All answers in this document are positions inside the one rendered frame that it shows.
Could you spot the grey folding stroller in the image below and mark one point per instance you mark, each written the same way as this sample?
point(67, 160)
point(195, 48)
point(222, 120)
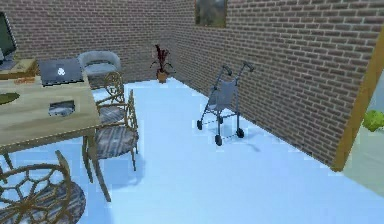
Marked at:
point(224, 96)

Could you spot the red potted house plant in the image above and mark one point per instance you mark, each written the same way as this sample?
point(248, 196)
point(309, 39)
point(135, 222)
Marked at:
point(161, 63)

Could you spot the grey upholstered armchair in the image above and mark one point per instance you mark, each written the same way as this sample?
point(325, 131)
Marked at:
point(99, 63)

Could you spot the grey laptop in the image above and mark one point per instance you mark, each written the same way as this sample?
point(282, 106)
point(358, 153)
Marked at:
point(60, 71)

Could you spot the wooden dining table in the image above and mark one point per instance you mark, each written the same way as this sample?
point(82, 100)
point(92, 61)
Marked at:
point(36, 116)

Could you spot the wooden side cabinet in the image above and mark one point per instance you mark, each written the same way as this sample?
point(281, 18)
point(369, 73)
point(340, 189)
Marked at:
point(20, 68)

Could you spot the green leafy plant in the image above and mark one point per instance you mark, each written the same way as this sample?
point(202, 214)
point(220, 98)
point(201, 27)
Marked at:
point(374, 120)

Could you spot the dark green plate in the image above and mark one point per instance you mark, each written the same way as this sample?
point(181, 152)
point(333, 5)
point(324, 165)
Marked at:
point(7, 98)

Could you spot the black television set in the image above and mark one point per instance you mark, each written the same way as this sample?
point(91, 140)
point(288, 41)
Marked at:
point(6, 38)

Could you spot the framed wall picture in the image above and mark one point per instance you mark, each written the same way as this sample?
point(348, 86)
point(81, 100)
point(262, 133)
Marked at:
point(210, 12)

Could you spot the wooden door frame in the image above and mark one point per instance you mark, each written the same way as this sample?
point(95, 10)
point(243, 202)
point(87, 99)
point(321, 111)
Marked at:
point(360, 103)

